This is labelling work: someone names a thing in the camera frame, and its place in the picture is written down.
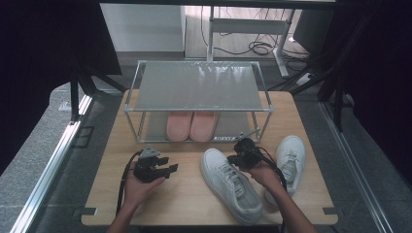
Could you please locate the black metal stand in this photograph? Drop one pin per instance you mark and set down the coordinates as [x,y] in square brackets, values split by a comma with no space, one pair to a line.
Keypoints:
[338,103]
[75,97]

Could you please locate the white power strip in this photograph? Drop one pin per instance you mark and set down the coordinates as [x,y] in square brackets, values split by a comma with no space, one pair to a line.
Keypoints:
[305,78]

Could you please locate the aluminium rail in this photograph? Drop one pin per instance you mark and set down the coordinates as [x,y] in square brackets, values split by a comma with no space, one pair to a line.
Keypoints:
[356,171]
[51,165]

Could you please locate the black floor hatch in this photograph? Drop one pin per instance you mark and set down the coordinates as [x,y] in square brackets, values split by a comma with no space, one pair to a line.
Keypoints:
[85,136]

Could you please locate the white cabinet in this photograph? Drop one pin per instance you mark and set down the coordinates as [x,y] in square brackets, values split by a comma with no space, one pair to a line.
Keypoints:
[142,29]

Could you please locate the dark curtain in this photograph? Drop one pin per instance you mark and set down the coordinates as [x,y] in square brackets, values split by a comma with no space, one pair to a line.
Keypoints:
[385,81]
[39,64]

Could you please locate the pink slipper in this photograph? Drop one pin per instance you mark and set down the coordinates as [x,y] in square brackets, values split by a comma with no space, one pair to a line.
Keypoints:
[179,126]
[203,126]

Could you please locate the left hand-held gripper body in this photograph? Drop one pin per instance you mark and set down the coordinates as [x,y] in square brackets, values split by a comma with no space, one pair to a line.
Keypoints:
[145,170]

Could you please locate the person's left hand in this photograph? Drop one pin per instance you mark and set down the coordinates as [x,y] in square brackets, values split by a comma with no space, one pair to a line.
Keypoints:
[139,191]

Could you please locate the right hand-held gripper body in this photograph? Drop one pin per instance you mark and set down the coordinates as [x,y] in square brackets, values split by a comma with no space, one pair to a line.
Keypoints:
[247,150]

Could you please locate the person's right hand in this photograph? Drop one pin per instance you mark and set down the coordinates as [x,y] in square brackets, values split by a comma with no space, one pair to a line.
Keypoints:
[265,176]

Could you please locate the dark box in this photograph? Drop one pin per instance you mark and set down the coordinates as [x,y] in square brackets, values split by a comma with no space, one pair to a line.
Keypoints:
[312,32]

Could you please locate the white desk frame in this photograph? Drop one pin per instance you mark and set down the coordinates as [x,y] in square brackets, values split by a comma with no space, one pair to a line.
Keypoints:
[249,26]

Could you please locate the white sneaker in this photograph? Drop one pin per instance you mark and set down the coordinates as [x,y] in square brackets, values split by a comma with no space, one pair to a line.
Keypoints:
[233,191]
[291,155]

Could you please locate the two-tier metal shoe rack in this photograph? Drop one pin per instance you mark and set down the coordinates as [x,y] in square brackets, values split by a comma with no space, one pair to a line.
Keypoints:
[197,87]

